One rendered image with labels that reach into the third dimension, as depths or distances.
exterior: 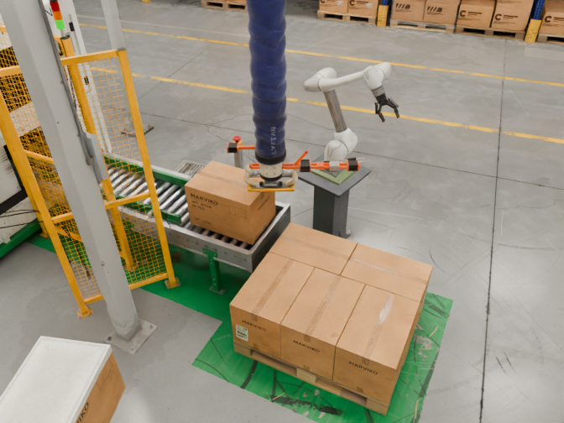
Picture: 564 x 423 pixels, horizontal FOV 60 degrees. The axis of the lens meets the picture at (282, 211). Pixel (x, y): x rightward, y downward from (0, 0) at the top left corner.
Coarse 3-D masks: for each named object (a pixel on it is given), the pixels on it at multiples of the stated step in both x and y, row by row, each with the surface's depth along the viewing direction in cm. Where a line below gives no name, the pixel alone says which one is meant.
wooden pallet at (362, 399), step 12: (420, 312) 392; (240, 348) 371; (252, 348) 363; (408, 348) 365; (264, 360) 368; (276, 360) 368; (288, 372) 360; (300, 372) 351; (324, 384) 351; (336, 384) 351; (348, 396) 344; (360, 396) 344; (372, 408) 337; (384, 408) 330
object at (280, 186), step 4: (260, 184) 357; (264, 184) 360; (276, 184) 360; (280, 184) 357; (284, 184) 360; (292, 184) 360; (248, 188) 357; (252, 188) 357; (256, 188) 357; (260, 188) 357; (264, 188) 357; (268, 188) 357; (272, 188) 357; (276, 188) 357; (280, 188) 357; (284, 188) 356; (288, 188) 356; (292, 188) 356
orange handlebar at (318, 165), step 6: (318, 162) 360; (252, 168) 358; (258, 168) 358; (282, 168) 357; (288, 168) 357; (294, 168) 357; (312, 168) 357; (318, 168) 357; (324, 168) 357; (342, 168) 357
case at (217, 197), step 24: (216, 168) 405; (192, 192) 387; (216, 192) 378; (240, 192) 378; (264, 192) 383; (192, 216) 404; (216, 216) 390; (240, 216) 377; (264, 216) 396; (240, 240) 394
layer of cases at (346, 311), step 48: (288, 240) 395; (336, 240) 394; (288, 288) 354; (336, 288) 354; (384, 288) 353; (240, 336) 361; (288, 336) 333; (336, 336) 321; (384, 336) 320; (384, 384) 315
